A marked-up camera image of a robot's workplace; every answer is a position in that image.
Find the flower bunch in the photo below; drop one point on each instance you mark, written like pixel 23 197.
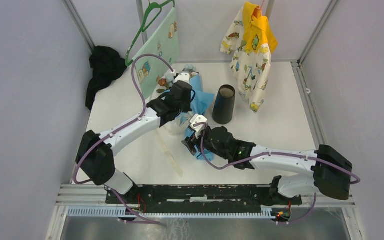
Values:
pixel 166 82

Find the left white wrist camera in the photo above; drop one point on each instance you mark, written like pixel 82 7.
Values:
pixel 183 76

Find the yellow patterned child shirt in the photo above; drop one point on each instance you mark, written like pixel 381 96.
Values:
pixel 251 43

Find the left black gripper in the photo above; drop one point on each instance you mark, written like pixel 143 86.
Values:
pixel 187 108

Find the green clothes hanger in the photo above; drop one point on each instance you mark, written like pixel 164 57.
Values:
pixel 144 25

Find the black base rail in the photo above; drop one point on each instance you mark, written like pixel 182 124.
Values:
pixel 206 199

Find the blue wrapping paper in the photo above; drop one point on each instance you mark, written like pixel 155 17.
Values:
pixel 199 105

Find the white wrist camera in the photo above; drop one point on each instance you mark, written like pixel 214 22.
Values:
pixel 197 124
pixel 183 76

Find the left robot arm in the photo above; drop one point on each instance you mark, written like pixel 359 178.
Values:
pixel 97 151

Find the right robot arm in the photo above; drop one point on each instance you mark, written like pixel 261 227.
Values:
pixel 323 170

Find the black cloth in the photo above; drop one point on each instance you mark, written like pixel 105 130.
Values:
pixel 107 66

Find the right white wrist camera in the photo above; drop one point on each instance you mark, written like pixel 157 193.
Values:
pixel 197 124

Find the cream ribbon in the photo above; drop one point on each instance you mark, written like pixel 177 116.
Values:
pixel 175 128

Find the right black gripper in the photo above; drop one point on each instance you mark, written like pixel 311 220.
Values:
pixel 191 141

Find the black vase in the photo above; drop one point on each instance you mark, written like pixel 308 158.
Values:
pixel 224 104

